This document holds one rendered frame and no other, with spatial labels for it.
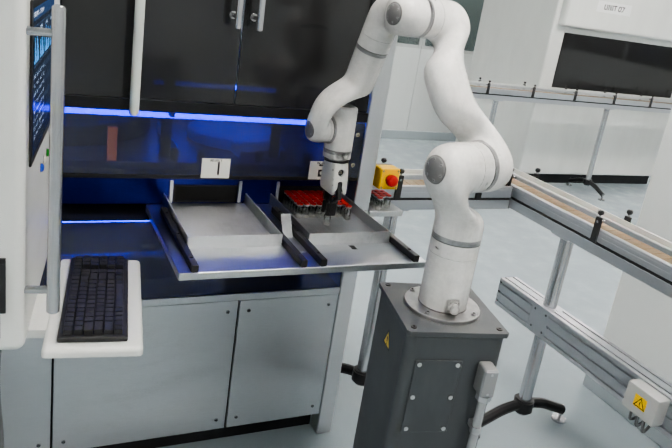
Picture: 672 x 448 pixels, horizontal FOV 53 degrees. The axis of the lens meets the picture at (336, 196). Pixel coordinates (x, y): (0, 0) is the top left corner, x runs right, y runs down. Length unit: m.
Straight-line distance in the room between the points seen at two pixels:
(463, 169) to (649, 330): 1.77
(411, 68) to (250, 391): 5.65
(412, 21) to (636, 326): 1.94
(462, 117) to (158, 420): 1.40
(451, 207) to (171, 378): 1.15
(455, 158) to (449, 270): 0.28
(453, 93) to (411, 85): 6.05
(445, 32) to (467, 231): 0.49
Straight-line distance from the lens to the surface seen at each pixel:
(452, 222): 1.58
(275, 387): 2.44
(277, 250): 1.83
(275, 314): 2.28
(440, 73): 1.62
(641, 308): 3.14
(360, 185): 2.20
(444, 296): 1.65
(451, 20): 1.71
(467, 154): 1.53
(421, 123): 7.83
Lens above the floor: 1.59
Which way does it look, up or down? 18 degrees down
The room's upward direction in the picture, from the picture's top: 9 degrees clockwise
